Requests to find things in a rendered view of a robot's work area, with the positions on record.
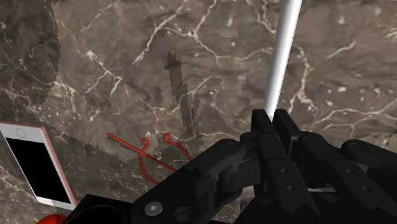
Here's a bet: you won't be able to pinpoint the white smartphone with black screen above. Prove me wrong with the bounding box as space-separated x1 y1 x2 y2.
0 121 78 211

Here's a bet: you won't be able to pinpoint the red scissors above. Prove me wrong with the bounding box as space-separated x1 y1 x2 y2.
105 132 193 186

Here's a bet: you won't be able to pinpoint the white rod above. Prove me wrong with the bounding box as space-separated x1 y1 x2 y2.
264 0 303 122

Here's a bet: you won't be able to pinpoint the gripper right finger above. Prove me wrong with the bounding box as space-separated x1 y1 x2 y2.
272 108 397 224

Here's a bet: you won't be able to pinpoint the red round object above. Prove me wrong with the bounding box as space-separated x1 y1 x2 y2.
35 213 67 224

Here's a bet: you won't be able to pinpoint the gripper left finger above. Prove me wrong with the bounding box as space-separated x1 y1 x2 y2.
130 108 323 224

